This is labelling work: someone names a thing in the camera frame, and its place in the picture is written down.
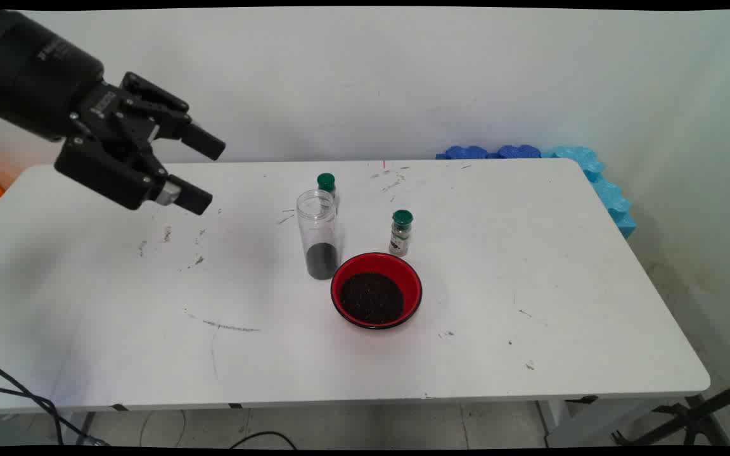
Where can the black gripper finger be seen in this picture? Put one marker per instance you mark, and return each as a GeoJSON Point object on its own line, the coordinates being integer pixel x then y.
{"type": "Point", "coordinates": [111, 171]}
{"type": "Point", "coordinates": [162, 114]}

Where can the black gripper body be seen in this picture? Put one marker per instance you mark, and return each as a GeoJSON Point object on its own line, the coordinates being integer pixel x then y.
{"type": "Point", "coordinates": [35, 76]}

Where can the clear plastic jar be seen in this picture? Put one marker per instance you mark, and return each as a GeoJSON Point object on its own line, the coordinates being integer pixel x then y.
{"type": "Point", "coordinates": [317, 221]}

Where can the green cap spice bottle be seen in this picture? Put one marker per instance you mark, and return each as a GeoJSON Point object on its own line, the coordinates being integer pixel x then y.
{"type": "Point", "coordinates": [400, 234]}
{"type": "Point", "coordinates": [326, 182]}

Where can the red bowl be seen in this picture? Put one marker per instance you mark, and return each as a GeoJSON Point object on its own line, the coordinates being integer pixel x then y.
{"type": "Point", "coordinates": [403, 278]}

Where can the dark blue foam piece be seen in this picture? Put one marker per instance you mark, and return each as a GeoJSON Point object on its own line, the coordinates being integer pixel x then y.
{"type": "Point", "coordinates": [518, 151]}
{"type": "Point", "coordinates": [463, 152]}

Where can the light blue foam strip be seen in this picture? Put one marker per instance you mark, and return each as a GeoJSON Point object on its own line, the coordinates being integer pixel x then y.
{"type": "Point", "coordinates": [609, 193]}

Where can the white table leg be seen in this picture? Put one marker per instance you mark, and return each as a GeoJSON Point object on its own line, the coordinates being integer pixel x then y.
{"type": "Point", "coordinates": [568, 430]}

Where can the black tripod stand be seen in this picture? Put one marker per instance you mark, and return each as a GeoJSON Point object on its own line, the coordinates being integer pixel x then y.
{"type": "Point", "coordinates": [688, 418]}

